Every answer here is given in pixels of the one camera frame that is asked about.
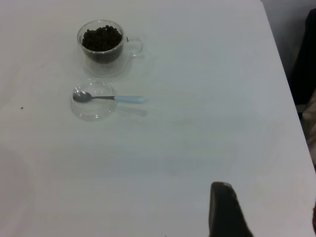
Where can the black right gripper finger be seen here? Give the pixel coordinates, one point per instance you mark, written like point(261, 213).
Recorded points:
point(225, 212)

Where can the coffee beans heap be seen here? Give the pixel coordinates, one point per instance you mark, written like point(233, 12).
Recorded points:
point(101, 39)

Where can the beige background object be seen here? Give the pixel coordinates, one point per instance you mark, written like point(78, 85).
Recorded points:
point(311, 123)

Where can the clear round glass dish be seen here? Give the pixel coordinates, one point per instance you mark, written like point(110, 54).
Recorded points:
point(93, 114)

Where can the black background object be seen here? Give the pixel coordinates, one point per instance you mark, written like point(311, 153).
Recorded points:
point(304, 61)

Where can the clear double-wall glass cup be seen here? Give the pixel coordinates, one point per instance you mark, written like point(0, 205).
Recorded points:
point(103, 70)

